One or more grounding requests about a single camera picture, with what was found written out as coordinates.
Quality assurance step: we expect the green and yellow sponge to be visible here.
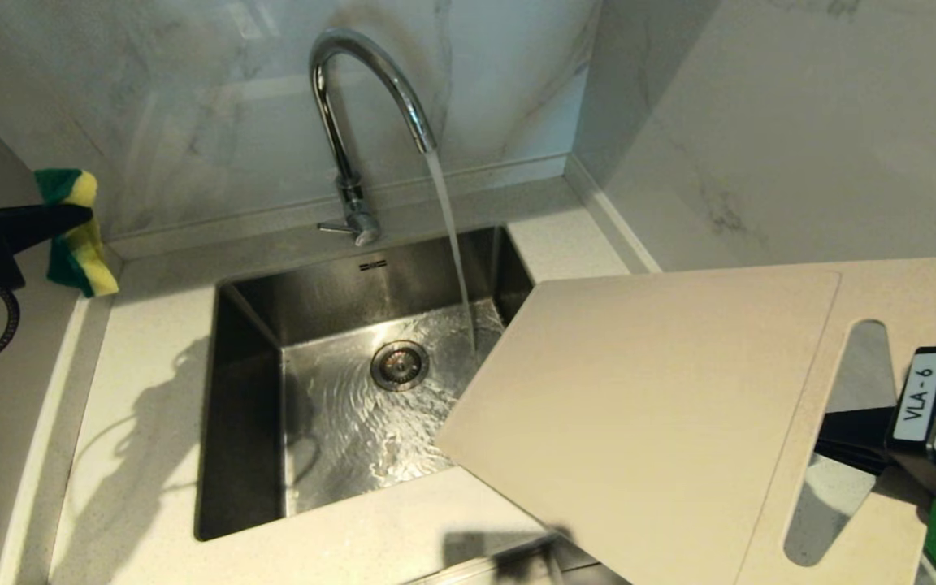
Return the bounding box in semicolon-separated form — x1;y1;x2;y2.
33;167;120;298

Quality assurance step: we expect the round metal sink drain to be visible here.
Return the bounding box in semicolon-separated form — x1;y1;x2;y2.
370;339;431;393

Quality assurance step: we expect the beige plastic cutting board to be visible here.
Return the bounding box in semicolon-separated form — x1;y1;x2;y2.
435;258;936;585

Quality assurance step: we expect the chrome gooseneck faucet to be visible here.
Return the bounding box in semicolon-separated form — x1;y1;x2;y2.
309;28;439;248

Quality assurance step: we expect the stainless steel sink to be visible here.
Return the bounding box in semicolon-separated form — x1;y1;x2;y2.
193;225;536;543

